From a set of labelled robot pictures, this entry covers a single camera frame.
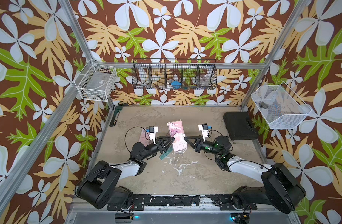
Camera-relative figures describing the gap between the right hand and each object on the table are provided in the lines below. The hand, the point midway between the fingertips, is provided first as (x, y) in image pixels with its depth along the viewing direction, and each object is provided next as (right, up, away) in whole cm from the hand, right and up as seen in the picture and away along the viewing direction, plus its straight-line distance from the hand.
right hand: (184, 140), depth 74 cm
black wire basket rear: (-5, +44, +25) cm, 51 cm away
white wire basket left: (-54, +34, +12) cm, 65 cm away
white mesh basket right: (+58, +17, +6) cm, 61 cm away
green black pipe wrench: (-53, +20, +45) cm, 72 cm away
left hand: (-6, +1, 0) cm, 6 cm away
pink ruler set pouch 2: (-4, +5, 0) cm, 7 cm away
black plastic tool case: (+43, +6, +28) cm, 52 cm away
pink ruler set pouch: (-21, +2, -4) cm, 21 cm away
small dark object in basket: (+49, +20, +10) cm, 54 cm away
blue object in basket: (-4, +35, +21) cm, 41 cm away
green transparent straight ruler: (-9, -11, +19) cm, 24 cm away
